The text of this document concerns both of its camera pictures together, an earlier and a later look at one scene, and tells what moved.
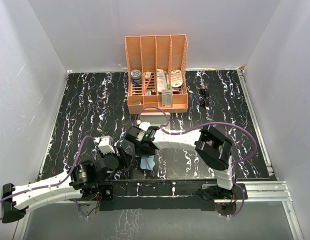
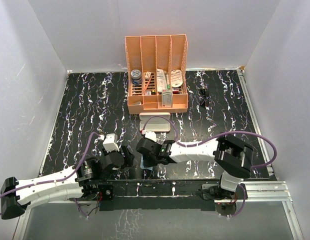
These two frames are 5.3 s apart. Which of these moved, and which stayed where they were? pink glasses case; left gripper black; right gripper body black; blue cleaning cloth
Moved: right gripper body black
Stayed: blue cleaning cloth; left gripper black; pink glasses case
